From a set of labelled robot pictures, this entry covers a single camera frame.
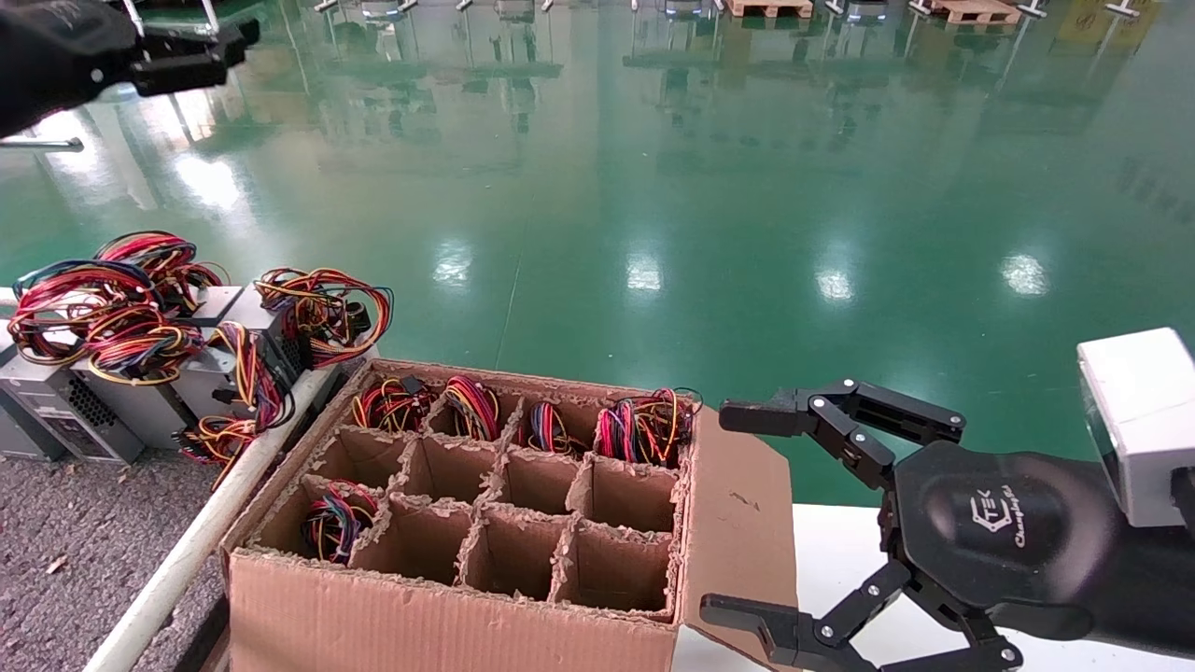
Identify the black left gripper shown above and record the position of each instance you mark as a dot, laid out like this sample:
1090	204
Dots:
47	56

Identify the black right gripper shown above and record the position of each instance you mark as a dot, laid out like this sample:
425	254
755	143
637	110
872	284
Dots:
1027	541

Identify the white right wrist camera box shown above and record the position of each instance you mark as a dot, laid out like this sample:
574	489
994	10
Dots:
1139	420

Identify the grey table leg frame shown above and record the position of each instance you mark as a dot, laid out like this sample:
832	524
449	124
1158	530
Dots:
210	14
47	145
137	14

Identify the grey felt table mat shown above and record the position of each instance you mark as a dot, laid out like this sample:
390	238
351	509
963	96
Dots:
84	569

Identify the cardboard box with dividers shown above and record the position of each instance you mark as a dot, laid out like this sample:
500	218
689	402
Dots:
420	625

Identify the wooden pallet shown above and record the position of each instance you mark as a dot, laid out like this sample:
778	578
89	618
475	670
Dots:
976	11
770	8

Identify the white metal table rail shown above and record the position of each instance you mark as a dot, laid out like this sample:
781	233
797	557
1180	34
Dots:
177	569
7	299

